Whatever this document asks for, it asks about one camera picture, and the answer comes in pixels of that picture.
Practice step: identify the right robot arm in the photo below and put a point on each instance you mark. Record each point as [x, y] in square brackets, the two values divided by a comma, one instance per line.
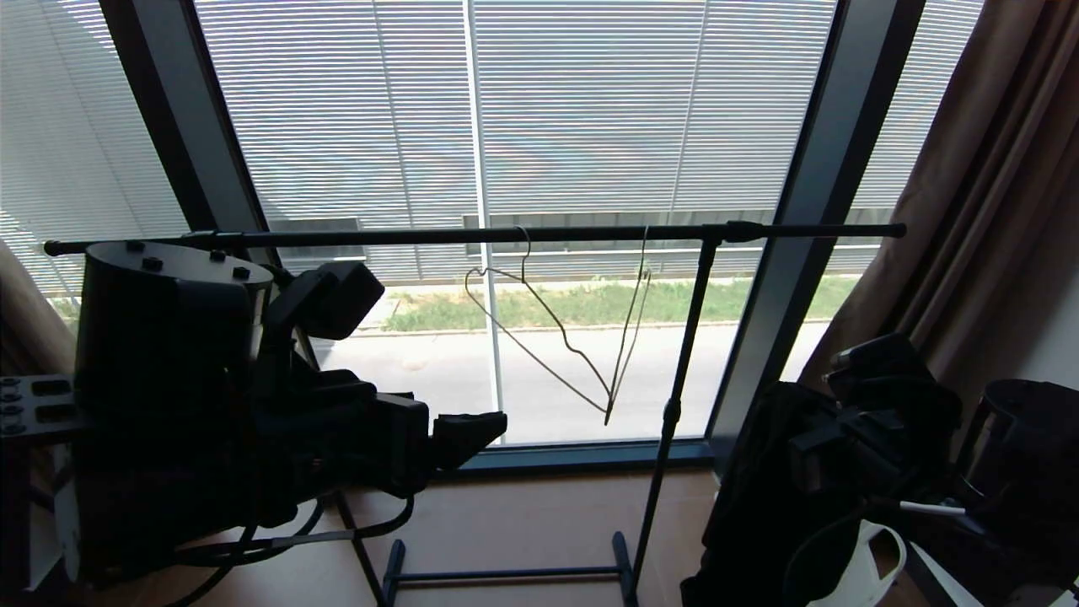
[1020, 455]

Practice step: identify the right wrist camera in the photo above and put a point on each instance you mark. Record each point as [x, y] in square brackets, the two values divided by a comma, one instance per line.
[877, 362]

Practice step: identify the brown curtain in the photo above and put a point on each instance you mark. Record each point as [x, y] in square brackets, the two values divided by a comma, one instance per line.
[969, 211]
[29, 329]

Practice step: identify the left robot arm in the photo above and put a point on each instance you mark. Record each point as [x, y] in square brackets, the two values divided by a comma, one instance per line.
[160, 379]

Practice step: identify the pink clothes hanger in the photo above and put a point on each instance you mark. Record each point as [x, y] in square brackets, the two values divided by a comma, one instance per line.
[630, 337]
[548, 362]

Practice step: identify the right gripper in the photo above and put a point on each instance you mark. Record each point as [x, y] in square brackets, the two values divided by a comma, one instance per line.
[830, 451]

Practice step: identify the black shorts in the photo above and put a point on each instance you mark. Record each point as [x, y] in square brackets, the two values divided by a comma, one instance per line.
[750, 506]

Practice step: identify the window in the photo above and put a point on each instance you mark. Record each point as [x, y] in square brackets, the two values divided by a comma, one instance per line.
[843, 126]

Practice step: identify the white laundry basket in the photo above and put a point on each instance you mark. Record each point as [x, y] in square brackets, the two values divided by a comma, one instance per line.
[877, 573]

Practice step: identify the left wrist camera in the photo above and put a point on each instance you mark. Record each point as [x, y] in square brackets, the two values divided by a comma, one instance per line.
[333, 299]

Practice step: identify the black clothes rack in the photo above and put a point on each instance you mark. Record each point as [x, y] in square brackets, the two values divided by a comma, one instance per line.
[590, 233]

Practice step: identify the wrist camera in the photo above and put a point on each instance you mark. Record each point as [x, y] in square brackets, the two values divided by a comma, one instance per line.
[333, 299]
[877, 362]

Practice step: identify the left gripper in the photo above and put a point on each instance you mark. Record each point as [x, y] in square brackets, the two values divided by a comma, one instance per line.
[396, 443]

